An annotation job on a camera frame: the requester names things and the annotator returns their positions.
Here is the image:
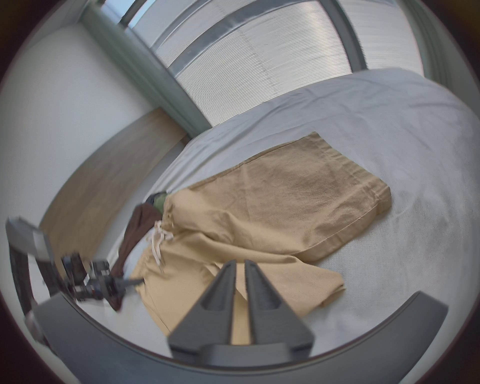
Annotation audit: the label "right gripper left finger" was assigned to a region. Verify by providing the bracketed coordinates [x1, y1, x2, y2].
[168, 259, 238, 356]

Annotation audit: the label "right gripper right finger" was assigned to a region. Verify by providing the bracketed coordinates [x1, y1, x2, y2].
[244, 259, 316, 355]

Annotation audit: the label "tan shorts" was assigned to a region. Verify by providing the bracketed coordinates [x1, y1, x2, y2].
[137, 131, 392, 346]

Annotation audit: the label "bed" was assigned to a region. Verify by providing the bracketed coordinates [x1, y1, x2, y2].
[37, 67, 480, 362]

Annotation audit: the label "brown garment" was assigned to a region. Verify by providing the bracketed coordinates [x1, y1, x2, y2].
[112, 202, 164, 312]

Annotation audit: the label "green garment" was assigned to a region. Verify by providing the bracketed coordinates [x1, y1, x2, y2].
[149, 191, 170, 215]

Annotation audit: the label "grey-green curtain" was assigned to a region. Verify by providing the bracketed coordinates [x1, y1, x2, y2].
[407, 0, 451, 81]
[80, 0, 211, 139]

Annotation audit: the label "window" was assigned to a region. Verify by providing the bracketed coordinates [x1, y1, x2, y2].
[122, 0, 426, 130]

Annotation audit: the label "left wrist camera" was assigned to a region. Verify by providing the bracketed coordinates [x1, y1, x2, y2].
[89, 261, 110, 279]

